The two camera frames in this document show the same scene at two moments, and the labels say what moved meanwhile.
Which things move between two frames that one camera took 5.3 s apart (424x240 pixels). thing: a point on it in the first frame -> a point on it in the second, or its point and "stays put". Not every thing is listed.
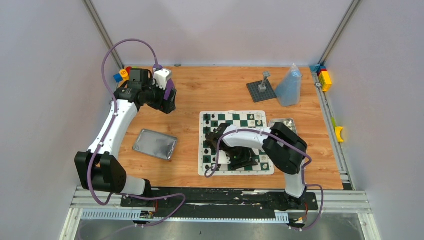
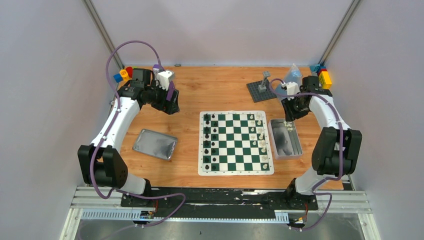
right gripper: (246, 161) -> (290, 115)
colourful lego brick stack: (323, 75) stays put
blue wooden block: (118, 78) stays put
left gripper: (167, 104) stays put
